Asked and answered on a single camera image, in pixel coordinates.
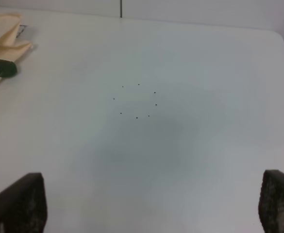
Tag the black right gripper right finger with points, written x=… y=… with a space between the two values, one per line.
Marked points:
x=271 y=202

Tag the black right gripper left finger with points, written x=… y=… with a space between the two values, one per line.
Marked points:
x=23 y=205

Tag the cream linen bag green handles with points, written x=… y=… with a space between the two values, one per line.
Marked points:
x=11 y=47

